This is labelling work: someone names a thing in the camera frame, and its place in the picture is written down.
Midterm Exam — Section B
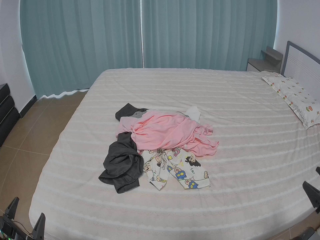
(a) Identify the pink garment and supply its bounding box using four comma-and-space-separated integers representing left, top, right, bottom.
116, 109, 220, 157

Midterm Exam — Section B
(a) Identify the white garment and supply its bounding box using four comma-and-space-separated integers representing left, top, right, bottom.
185, 105, 201, 122

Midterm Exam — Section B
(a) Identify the black chest of drawers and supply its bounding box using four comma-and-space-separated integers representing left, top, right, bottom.
0, 83, 20, 148

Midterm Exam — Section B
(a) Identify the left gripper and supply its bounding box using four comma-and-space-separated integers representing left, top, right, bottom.
0, 196, 46, 240

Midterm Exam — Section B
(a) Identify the white printed pyjama top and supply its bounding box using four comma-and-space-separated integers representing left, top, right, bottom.
141, 147, 211, 191

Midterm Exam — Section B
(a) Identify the grey bedside table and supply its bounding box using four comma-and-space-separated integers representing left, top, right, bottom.
247, 46, 283, 73

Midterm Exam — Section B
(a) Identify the white printed pillow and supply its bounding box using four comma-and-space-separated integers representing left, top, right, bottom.
261, 75, 320, 131

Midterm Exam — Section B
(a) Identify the bed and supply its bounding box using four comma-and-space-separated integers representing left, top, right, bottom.
29, 40, 320, 240

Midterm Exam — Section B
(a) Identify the black garment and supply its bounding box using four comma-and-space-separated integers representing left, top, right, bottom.
115, 103, 150, 122

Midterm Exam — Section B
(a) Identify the dark grey garment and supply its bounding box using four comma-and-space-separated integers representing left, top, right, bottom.
98, 131, 145, 194

